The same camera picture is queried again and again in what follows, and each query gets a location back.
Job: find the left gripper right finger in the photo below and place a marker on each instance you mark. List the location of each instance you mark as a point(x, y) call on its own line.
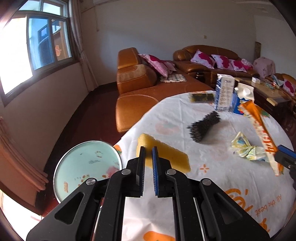
point(202, 210)

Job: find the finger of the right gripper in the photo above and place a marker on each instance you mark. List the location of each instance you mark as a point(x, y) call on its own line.
point(287, 151)

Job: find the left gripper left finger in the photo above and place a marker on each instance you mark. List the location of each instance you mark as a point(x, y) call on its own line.
point(94, 210)

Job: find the orange snack wrapper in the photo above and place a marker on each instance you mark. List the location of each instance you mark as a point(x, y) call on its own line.
point(253, 113)

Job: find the yellow printed plastic bag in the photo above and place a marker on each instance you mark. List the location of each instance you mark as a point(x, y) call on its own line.
point(242, 148)

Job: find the yellow sponge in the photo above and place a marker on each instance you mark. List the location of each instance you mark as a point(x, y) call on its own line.
point(179, 160)

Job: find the black foam net bundle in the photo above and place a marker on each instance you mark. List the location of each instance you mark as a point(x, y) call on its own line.
point(199, 129)

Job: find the light blue trash bin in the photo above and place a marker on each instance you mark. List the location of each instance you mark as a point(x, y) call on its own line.
point(89, 159)

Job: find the dark wooden coffee table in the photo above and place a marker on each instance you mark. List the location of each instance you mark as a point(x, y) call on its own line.
point(273, 101)

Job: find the white printed tablecloth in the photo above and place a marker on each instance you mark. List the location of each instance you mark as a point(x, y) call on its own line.
point(253, 185)

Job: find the blue gable-top milk carton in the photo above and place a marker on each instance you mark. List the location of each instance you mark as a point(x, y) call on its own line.
point(242, 93)

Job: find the small white box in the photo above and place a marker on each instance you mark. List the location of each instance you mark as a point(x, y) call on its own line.
point(255, 80)

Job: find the pink covered chair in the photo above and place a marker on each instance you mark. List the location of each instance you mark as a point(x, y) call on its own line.
point(264, 67)

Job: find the tall white milk carton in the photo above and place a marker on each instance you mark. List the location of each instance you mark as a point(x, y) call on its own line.
point(224, 91)

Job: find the pink curtain left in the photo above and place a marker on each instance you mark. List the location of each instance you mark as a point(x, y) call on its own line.
point(37, 178)

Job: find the pink curtain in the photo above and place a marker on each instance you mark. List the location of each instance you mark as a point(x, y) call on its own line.
point(37, 178)
point(76, 27)

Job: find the checkered cloth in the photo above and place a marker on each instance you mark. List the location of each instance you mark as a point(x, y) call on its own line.
point(173, 78)

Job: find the orange leather chaise sofa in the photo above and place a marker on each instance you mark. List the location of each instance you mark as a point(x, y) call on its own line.
point(140, 88)

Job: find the brown leather back sofa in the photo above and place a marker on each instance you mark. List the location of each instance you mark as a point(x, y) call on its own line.
point(208, 76)

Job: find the pink floral pillow on chaise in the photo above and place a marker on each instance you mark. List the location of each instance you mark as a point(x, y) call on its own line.
point(163, 67)

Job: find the pink curtain right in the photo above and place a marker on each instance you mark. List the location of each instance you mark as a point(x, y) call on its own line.
point(76, 27)

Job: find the window with dark frame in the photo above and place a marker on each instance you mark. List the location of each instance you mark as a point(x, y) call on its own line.
point(36, 41)

